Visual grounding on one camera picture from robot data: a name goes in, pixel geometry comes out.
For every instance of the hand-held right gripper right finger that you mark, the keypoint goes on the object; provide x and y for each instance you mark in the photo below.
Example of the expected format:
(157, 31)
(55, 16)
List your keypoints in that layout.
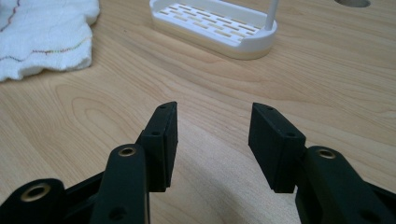
(274, 146)

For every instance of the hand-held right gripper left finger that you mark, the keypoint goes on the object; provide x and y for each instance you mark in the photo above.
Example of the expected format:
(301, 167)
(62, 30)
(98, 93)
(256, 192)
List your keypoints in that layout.
(160, 146)

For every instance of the white slotted drain rack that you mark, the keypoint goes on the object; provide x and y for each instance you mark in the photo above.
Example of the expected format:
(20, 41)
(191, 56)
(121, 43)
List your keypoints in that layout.
(214, 25)

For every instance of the white cloth with coloured stitching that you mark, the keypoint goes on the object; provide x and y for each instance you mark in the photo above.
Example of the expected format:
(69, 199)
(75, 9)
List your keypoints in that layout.
(43, 34)

